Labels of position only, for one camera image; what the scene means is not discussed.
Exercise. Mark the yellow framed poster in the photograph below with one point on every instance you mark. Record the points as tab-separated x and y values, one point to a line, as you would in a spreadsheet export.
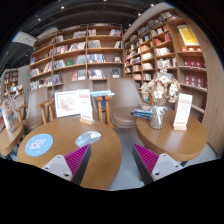
187	35

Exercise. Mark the wooden bookshelf right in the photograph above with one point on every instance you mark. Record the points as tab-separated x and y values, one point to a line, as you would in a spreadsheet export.
155	43

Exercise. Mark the round wooden table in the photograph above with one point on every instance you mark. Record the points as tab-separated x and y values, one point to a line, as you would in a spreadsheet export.
181	145
8	140
53	145

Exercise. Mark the round wooden table right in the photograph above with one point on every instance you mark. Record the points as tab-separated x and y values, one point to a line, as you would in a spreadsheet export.
181	145

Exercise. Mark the white framed picture board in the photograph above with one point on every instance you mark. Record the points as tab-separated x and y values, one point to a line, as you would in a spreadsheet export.
67	103

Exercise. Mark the dried flower bouquet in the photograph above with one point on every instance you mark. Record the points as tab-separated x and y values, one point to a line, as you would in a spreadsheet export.
164	88
8	107

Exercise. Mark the dried flower bouquet right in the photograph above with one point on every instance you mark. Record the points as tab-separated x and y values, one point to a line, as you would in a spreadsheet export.
164	88

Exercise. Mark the white sign card centre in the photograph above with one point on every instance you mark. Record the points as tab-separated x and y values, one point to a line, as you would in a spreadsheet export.
85	106

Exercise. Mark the grey computer mouse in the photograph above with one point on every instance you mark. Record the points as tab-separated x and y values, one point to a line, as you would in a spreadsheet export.
88	137

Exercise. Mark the glass vase with wrap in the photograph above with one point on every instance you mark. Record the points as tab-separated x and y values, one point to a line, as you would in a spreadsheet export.
157	115

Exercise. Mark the wooden bookshelf centre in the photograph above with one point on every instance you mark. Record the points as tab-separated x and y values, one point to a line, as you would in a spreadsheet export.
88	51

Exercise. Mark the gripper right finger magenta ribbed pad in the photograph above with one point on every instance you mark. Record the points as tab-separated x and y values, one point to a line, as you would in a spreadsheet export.
153	166

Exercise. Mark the round blue mouse pad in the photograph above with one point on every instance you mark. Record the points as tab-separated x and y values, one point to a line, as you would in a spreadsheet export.
38	145

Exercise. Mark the white sign card right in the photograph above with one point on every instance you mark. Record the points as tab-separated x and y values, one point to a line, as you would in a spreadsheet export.
183	111

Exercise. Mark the beige armchair left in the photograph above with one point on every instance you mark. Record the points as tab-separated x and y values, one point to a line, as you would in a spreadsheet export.
34	114

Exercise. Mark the dried flower bouquet left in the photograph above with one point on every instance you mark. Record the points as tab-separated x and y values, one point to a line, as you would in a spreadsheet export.
8	107

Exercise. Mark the beige armchair right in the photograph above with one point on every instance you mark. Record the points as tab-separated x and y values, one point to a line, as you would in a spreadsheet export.
125	100

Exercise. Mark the round wooden table left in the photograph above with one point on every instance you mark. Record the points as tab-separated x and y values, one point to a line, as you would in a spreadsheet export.
8	140

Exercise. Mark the stack of books on chair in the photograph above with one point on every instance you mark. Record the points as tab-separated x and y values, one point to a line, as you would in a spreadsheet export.
142	112

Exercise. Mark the round wooden table centre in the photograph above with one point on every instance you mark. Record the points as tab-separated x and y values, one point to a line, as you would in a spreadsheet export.
53	145

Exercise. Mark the wooden bookshelf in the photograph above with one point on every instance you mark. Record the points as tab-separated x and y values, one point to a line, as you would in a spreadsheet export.
155	43
88	51

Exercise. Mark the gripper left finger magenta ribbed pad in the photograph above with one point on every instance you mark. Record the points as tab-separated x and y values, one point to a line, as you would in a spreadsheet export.
72	166

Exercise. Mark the white sign card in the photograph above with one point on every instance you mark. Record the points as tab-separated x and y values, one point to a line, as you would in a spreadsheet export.
183	111
85	106

